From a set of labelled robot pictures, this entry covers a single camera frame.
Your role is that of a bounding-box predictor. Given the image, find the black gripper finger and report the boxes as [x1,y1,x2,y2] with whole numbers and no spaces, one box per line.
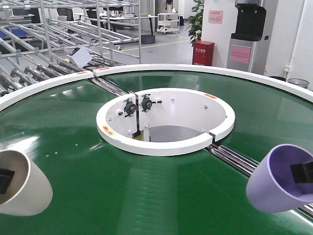
[0,168,15,194]
[291,162,313,184]

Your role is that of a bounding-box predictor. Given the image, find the beige plastic cup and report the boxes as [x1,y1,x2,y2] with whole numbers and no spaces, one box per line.
[0,149,53,216]

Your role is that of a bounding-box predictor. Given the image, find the purple plastic cup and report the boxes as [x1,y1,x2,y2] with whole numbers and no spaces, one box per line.
[246,143,313,213]

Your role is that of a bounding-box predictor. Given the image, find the steel conveyor rollers right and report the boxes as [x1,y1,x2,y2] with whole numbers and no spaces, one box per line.
[204,143,313,222]

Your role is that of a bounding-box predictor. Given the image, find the steel conveyor rollers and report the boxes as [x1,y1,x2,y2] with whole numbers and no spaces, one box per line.
[90,77,129,96]
[204,143,313,222]

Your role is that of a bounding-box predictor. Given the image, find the white outer conveyor rim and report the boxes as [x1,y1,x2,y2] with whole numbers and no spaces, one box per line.
[0,64,313,111]

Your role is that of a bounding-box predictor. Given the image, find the green circular conveyor belt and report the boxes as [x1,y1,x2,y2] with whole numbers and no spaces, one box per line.
[0,71,313,235]

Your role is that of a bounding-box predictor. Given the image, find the steel conveyor rollers left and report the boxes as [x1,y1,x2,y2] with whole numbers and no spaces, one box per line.
[90,77,129,96]

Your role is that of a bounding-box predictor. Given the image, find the mesh waste basket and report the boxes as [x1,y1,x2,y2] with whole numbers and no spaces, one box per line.
[287,78,309,89]

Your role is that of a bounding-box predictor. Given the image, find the metal roller rack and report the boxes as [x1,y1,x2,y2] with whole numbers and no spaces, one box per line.
[0,0,141,96]

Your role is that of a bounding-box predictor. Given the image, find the white control box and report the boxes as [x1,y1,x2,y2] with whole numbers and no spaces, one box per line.
[67,46,92,68]

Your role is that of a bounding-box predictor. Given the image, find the red fire extinguisher cabinet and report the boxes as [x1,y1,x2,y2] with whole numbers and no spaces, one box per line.
[192,40,215,66]

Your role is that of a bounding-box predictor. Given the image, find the grey water dispenser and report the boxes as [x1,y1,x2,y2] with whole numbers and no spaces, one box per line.
[227,0,266,71]

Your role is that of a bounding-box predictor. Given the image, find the green potted plant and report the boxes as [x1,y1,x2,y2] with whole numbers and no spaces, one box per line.
[187,0,204,44]

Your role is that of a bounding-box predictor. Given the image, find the white office desk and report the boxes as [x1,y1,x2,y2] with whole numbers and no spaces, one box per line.
[100,15,157,34]

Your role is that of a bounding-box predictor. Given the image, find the black storage crate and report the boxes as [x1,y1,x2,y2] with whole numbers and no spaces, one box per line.
[141,34,156,44]

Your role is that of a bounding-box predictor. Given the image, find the white shelf cart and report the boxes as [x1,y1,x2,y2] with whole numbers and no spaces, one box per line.
[156,13,179,34]

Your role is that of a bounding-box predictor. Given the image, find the white inner conveyor ring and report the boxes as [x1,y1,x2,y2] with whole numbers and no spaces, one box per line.
[96,88,236,157]

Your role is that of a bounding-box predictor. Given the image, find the pink wall notice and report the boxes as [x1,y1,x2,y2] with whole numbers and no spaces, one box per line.
[208,10,224,24]

